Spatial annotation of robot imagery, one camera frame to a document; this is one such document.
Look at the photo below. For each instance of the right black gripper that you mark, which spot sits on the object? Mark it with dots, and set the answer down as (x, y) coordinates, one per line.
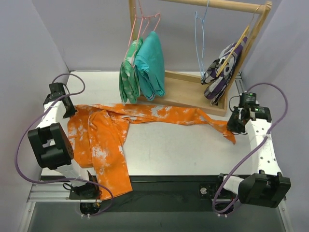
(234, 124)

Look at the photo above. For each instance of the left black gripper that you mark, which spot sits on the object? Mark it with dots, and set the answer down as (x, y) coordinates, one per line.
(69, 108)

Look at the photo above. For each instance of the orange tie-dye trousers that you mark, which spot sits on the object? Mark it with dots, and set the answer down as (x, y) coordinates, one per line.
(98, 132)

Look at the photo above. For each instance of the blue wire hanger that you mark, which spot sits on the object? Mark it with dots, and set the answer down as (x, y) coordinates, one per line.
(199, 23)

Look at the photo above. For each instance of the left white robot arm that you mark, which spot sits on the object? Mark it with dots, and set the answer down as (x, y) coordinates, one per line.
(53, 149)

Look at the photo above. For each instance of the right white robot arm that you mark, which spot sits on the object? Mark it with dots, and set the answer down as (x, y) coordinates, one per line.
(266, 186)

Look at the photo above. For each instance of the purple camouflage trousers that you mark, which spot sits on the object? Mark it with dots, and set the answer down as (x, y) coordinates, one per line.
(217, 86)

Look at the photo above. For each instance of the green patterned trousers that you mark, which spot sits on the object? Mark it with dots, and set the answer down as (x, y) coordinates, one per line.
(129, 86)

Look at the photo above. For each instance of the teal trousers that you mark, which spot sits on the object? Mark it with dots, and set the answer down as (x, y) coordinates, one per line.
(150, 67)

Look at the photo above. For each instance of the yellow plastic hanger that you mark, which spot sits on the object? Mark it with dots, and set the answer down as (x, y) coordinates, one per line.
(231, 53)

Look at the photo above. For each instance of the wooden clothes rack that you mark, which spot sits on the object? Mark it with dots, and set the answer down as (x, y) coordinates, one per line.
(185, 90)

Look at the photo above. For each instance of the aluminium mounting rail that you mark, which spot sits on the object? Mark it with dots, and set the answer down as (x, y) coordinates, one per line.
(48, 191)

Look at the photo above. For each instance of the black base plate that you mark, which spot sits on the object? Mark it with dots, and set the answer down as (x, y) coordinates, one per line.
(110, 206)

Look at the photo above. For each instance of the pink wire hanger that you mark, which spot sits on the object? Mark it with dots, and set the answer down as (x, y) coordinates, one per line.
(139, 26)
(149, 25)

